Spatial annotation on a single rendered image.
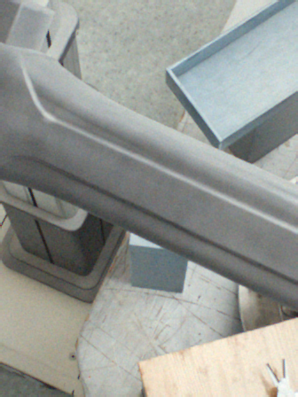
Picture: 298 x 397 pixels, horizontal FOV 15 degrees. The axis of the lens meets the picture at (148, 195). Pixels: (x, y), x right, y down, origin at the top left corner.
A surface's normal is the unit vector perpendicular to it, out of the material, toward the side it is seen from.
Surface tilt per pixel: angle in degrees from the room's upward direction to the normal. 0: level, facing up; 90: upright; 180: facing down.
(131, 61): 0
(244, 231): 25
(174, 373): 0
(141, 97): 0
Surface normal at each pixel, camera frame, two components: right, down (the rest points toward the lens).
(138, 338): 0.00, -0.27
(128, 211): -0.30, 0.04
